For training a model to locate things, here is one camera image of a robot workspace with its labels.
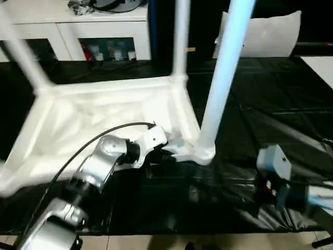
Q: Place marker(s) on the white plastic table leg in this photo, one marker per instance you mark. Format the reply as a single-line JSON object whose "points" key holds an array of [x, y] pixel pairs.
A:
{"points": [[180, 39], [223, 78], [23, 52]]}

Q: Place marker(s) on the white plastic table top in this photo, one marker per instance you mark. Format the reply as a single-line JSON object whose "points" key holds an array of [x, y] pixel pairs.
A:
{"points": [[91, 104]]}

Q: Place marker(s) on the red box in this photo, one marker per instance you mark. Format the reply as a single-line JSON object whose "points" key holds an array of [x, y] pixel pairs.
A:
{"points": [[87, 53]]}

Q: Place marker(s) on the small white jar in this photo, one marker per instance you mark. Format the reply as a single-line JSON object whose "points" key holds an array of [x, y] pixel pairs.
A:
{"points": [[99, 56], [131, 55], [117, 54]]}

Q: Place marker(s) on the white flat board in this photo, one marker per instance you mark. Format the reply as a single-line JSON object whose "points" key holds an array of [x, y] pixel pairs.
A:
{"points": [[322, 67]]}

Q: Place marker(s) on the small yellow label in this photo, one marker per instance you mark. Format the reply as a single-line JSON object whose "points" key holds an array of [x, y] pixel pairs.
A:
{"points": [[190, 49]]}

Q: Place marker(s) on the grey printed cushion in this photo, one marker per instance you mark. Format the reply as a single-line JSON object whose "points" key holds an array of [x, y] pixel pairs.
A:
{"points": [[273, 36]]}

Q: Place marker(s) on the dark round device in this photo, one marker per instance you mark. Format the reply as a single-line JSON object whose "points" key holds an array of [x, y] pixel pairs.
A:
{"points": [[114, 5]]}

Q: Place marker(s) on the black folding stand frame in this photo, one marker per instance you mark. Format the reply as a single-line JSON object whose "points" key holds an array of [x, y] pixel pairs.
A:
{"points": [[322, 242]]}

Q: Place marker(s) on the white glass-door cabinet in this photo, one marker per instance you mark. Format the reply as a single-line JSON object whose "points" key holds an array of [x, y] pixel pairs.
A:
{"points": [[104, 28]]}

